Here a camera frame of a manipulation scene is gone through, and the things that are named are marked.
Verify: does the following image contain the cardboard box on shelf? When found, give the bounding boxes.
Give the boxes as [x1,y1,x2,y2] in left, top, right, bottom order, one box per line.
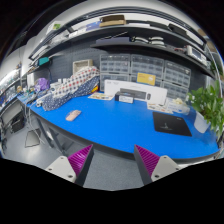
[100,15,126,27]

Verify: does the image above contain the colourful leaflet on table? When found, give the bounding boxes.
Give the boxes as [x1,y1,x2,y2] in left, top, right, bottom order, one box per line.
[88,92,114,101]

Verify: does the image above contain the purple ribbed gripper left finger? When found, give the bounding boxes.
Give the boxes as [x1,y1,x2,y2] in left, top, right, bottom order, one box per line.
[45,143,95,187]

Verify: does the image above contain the white plant pot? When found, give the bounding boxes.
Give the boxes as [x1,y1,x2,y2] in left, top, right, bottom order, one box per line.
[194,112,210,133]

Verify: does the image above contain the white keyboard box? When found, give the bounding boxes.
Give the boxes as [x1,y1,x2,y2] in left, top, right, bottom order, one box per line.
[104,80,167,105]

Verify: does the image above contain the grey drawer organizer cabinets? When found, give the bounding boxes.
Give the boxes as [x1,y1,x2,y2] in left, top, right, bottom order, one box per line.
[100,54,191,100]

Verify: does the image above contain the leaflet near mouse pad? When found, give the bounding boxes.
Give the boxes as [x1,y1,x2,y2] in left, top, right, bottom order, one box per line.
[147,103,173,114]

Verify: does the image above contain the white plastic crate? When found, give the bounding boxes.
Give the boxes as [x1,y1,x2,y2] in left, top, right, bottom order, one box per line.
[73,59,93,73]

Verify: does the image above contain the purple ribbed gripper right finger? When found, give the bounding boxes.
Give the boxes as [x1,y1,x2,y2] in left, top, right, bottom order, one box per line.
[133,144,183,186]

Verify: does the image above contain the purple bag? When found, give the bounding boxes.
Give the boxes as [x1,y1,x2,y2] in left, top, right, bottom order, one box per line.
[35,78,50,92]

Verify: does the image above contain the green potted plant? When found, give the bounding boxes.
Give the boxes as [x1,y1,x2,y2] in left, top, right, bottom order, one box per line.
[186,80,224,138]

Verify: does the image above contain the black mouse pad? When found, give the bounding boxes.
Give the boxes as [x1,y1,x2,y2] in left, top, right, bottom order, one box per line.
[153,112,191,136]

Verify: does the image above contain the patterned fabric cloth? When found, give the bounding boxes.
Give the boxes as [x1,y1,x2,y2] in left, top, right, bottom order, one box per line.
[42,66,100,111]

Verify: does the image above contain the small black box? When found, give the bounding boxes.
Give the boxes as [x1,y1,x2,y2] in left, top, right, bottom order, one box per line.
[115,92,134,103]

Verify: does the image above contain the pink computer mouse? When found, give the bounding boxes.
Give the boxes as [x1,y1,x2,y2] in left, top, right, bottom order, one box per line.
[66,110,81,121]

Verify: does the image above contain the yellow label card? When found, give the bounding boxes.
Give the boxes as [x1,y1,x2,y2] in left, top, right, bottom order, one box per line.
[137,73,156,86]

